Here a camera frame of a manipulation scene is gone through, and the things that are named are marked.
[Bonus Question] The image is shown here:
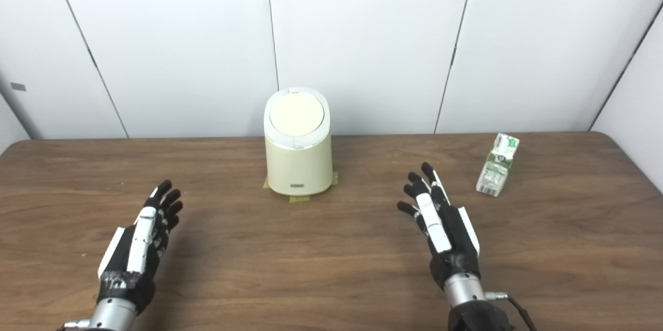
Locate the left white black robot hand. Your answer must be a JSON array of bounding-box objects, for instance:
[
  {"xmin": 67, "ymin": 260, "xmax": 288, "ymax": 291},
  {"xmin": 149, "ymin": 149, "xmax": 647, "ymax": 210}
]
[{"xmin": 96, "ymin": 180, "xmax": 184, "ymax": 316}]

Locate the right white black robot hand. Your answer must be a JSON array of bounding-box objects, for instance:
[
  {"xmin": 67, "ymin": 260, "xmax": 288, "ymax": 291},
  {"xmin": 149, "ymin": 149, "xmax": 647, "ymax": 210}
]
[{"xmin": 397, "ymin": 162, "xmax": 481, "ymax": 290}]

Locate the green white milk carton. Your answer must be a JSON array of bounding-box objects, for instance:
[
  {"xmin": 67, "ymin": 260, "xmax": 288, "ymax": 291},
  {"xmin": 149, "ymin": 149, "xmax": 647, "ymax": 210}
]
[{"xmin": 476, "ymin": 133, "xmax": 520, "ymax": 197}]

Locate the cream round bin lid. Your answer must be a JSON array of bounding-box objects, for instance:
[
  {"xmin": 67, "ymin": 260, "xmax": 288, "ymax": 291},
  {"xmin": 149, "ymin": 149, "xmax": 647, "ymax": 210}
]
[{"xmin": 269, "ymin": 92, "xmax": 325, "ymax": 134}]

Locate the cream-colored bin body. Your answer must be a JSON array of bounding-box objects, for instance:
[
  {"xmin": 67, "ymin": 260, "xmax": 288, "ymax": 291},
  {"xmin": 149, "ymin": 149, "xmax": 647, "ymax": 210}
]
[{"xmin": 263, "ymin": 87, "xmax": 334, "ymax": 196}]

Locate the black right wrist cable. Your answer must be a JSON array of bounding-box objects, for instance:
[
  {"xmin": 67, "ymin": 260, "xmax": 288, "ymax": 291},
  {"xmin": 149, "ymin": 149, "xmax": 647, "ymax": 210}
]
[{"xmin": 505, "ymin": 294, "xmax": 537, "ymax": 331}]

